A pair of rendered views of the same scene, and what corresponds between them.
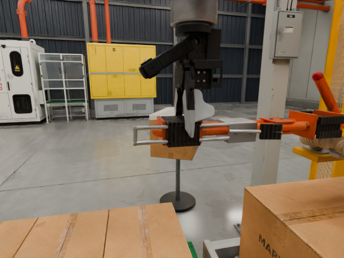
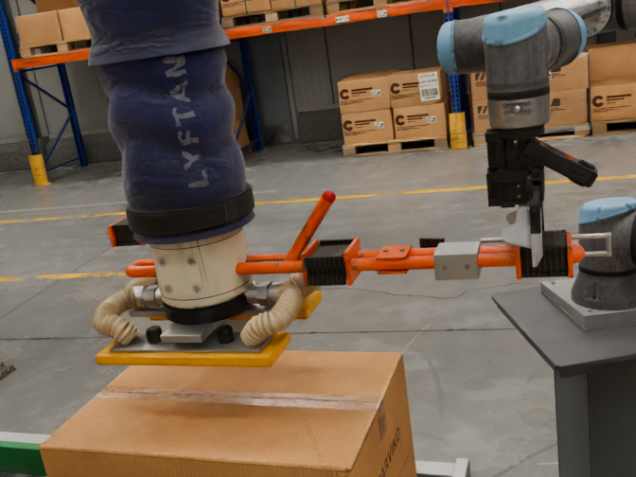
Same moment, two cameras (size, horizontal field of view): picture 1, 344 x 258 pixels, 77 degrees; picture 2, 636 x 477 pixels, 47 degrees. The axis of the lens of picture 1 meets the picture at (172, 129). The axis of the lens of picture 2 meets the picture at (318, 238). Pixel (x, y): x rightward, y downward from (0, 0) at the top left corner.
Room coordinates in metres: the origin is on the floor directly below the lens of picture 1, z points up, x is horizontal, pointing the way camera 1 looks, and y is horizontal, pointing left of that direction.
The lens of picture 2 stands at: (1.56, 0.27, 1.63)
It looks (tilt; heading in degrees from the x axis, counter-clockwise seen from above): 17 degrees down; 212
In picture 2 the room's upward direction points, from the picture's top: 8 degrees counter-clockwise
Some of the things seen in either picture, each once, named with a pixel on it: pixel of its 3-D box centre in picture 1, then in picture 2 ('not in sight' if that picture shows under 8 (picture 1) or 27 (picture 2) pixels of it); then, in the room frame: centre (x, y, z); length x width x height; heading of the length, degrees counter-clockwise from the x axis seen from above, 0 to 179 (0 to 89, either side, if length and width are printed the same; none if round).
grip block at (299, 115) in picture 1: (314, 123); (332, 261); (0.54, -0.36, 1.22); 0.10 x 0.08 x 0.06; 13
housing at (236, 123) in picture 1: (235, 129); (458, 260); (0.49, -0.15, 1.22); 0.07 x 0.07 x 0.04; 13
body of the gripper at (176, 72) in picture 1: (196, 60); (517, 166); (0.46, -0.05, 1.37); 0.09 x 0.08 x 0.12; 102
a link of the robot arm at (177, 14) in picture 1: (193, 16); (519, 112); (0.46, -0.04, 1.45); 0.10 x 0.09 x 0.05; 12
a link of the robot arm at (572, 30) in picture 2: not in sight; (541, 41); (0.34, -0.03, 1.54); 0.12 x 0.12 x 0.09; 80
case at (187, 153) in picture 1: (178, 130); not in sight; (2.18, -0.06, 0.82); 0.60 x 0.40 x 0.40; 165
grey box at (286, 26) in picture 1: (286, 35); not in sight; (1.57, -0.77, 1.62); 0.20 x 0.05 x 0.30; 102
